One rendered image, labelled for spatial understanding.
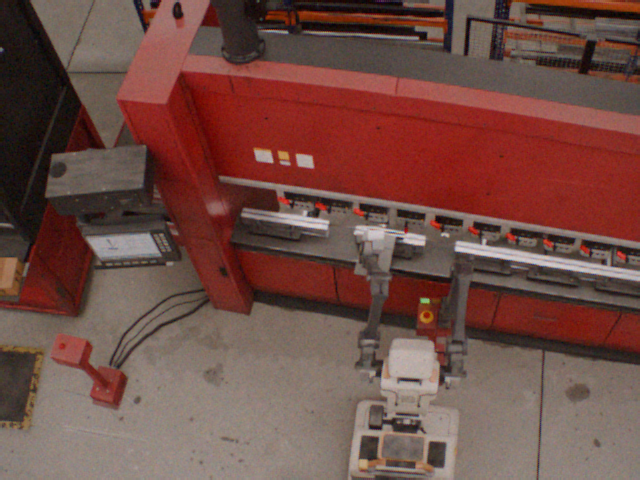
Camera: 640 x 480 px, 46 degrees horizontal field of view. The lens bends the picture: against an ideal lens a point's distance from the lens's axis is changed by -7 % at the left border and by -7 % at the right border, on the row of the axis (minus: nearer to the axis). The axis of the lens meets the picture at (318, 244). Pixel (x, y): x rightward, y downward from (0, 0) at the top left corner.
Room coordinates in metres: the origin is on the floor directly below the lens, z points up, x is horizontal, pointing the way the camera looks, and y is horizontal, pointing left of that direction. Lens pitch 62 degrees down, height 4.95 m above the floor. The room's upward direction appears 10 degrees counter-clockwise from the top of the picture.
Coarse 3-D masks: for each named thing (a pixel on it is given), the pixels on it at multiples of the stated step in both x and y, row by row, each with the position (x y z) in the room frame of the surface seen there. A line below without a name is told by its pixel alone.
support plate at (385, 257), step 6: (366, 234) 2.15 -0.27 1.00; (384, 234) 2.13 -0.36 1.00; (384, 240) 2.09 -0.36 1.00; (390, 240) 2.08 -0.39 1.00; (384, 246) 2.05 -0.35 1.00; (390, 246) 2.05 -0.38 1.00; (378, 252) 2.02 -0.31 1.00; (384, 252) 2.02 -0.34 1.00; (390, 252) 2.01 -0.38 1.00; (384, 258) 1.98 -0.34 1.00; (390, 258) 1.98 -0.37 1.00; (360, 264) 1.97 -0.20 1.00; (378, 264) 1.95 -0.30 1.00; (384, 264) 1.95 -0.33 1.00; (390, 264) 1.94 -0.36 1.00; (360, 270) 1.94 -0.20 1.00; (366, 270) 1.93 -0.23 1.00; (384, 270) 1.91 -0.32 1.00
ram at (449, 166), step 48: (192, 96) 2.43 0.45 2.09; (240, 96) 2.34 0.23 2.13; (240, 144) 2.37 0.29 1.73; (288, 144) 2.27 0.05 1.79; (336, 144) 2.18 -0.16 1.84; (384, 144) 2.10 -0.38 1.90; (432, 144) 2.02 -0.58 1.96; (480, 144) 1.94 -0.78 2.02; (528, 144) 1.86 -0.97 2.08; (576, 144) 1.78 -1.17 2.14; (336, 192) 2.20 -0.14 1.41; (384, 192) 2.10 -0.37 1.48; (432, 192) 2.01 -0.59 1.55; (480, 192) 1.92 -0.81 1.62; (528, 192) 1.84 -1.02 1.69; (576, 192) 1.75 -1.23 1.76; (624, 192) 1.67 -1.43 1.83
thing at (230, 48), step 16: (224, 0) 2.39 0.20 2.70; (240, 0) 2.39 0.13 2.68; (256, 0) 2.38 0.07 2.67; (224, 16) 2.41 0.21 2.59; (240, 16) 2.40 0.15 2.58; (256, 16) 2.39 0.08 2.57; (224, 32) 2.42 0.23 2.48; (240, 32) 2.39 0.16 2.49; (256, 32) 2.45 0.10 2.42; (224, 48) 2.47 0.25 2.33; (240, 48) 2.39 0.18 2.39; (256, 48) 2.42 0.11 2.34; (240, 64) 2.38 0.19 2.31
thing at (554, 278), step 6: (528, 270) 1.79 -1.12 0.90; (534, 270) 1.78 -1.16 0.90; (540, 270) 1.78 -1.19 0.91; (528, 276) 1.76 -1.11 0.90; (534, 276) 1.75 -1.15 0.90; (540, 276) 1.74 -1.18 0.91; (546, 276) 1.73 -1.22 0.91; (552, 276) 1.73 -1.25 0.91; (558, 276) 1.72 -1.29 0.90; (564, 276) 1.71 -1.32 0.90; (576, 276) 1.70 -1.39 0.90; (546, 282) 1.71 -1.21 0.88; (552, 282) 1.70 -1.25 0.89; (558, 282) 1.69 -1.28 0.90; (564, 282) 1.68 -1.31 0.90; (570, 282) 1.67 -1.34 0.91; (576, 282) 1.66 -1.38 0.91
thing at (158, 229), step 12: (132, 216) 2.18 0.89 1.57; (144, 216) 2.16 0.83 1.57; (156, 216) 2.15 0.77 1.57; (84, 228) 2.14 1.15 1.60; (96, 228) 2.13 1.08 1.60; (108, 228) 2.12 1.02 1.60; (120, 228) 2.10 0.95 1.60; (132, 228) 2.09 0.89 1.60; (144, 228) 2.08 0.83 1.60; (156, 228) 2.06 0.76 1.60; (168, 228) 2.08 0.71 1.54; (156, 240) 2.06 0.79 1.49; (168, 240) 2.05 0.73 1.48; (168, 252) 2.06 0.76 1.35; (180, 252) 2.09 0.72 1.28; (108, 264) 2.10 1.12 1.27; (120, 264) 2.09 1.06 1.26
